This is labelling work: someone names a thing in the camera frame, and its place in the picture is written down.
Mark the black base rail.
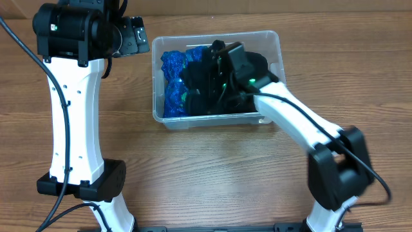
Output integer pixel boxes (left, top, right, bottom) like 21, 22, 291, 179
133, 222, 302, 232

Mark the large black cloth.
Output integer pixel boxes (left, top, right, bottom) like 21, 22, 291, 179
235, 52, 272, 93

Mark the small black cloth top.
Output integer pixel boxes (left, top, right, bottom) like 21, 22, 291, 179
182, 61, 222, 116

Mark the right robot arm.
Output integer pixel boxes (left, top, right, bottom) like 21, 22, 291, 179
203, 40, 376, 231

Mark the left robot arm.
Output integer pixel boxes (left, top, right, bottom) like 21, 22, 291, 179
33, 0, 149, 231

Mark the clear plastic storage bin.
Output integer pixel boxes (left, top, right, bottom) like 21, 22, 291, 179
151, 30, 286, 130

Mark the blue green sparkly cloth bundle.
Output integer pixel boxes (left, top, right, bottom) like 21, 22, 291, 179
161, 46, 207, 118

